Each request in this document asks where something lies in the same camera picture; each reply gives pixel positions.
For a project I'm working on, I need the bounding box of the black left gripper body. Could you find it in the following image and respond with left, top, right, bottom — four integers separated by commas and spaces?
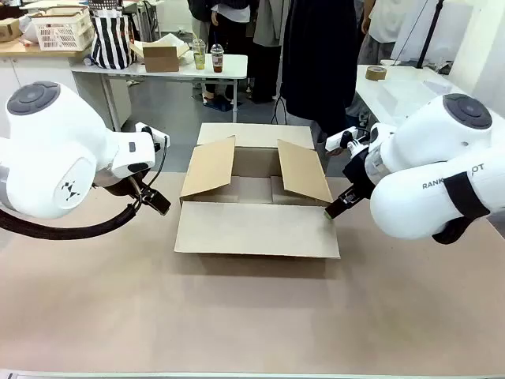
92, 169, 155, 198

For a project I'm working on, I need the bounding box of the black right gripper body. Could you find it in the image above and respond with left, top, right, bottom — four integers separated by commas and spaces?
342, 148, 380, 197

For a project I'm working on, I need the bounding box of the brown cardboard shipping box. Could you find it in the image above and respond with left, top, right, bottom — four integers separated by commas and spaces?
174, 122, 341, 260

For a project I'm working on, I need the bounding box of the small open cardboard box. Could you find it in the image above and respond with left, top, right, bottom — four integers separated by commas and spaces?
129, 33, 191, 73

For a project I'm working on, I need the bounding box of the person in dark CGP sweatshirt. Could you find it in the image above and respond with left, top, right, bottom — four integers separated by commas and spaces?
279, 0, 359, 133

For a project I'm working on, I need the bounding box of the white table with grey legs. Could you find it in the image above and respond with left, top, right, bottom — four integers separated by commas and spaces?
70, 53, 249, 132

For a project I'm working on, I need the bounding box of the bystander in white shirt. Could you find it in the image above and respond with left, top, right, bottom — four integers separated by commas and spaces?
346, 0, 408, 119

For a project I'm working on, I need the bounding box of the black white striped bag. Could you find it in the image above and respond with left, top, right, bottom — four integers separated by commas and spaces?
89, 11, 136, 71

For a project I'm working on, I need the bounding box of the plastic cup green drink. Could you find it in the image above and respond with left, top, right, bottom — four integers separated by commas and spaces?
191, 38, 207, 71

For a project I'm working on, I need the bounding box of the white cabinet wooden top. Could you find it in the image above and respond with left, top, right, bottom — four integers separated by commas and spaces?
0, 39, 133, 139

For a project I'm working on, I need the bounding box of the plastic cup brown drink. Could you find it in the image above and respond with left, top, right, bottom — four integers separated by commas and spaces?
210, 43, 226, 74

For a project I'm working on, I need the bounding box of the black stand pole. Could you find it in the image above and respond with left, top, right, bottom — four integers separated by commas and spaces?
416, 0, 446, 70

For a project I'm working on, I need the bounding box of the bystander in grey coat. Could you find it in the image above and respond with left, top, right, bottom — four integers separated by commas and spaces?
251, 0, 283, 104

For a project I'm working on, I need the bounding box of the white plastic basket crate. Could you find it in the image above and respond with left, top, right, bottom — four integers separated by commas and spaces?
31, 6, 95, 52

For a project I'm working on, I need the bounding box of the bystander in black clothes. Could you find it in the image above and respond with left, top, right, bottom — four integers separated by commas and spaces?
186, 0, 256, 111

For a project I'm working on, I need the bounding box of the small brown cardboard carton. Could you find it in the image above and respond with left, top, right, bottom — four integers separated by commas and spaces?
0, 17, 21, 43

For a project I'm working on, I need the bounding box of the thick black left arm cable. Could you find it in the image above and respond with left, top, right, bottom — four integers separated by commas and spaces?
0, 197, 141, 242

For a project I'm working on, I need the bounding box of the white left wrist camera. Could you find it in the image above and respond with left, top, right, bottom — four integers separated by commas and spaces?
135, 122, 171, 150

